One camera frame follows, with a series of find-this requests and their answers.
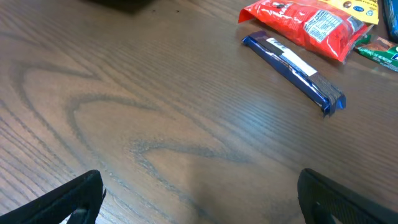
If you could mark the blue Oreo cookie pack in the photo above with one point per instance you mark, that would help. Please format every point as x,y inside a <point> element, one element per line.
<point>390,17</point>

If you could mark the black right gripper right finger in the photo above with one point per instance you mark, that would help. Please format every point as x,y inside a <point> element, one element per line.
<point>323,200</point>

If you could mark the black gift box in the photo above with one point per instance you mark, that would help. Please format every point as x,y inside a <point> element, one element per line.
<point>128,6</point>

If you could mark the dark blue chocolate bar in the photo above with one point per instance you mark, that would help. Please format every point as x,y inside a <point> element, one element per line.
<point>308,80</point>

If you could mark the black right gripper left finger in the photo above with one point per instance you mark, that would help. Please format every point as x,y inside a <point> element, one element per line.
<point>79,200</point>

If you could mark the red snack bag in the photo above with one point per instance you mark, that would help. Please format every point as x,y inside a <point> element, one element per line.
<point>311,24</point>

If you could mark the green red KitKat bar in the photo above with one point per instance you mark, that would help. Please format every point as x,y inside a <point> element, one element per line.
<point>379,50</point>

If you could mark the yellow snack bag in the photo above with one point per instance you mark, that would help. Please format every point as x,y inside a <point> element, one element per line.
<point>364,10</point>

